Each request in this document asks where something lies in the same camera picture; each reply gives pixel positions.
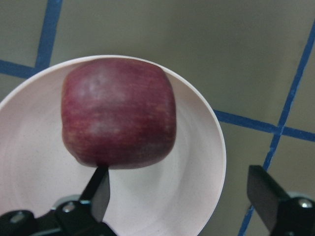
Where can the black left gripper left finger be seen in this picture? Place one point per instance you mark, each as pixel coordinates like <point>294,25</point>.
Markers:
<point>84,216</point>

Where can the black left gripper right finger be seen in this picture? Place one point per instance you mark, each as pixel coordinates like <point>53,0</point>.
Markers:
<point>282,213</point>

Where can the red apple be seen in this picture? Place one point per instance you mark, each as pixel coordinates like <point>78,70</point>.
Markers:
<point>119,113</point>

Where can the pink plate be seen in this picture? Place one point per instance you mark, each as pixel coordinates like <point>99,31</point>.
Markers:
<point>174,197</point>

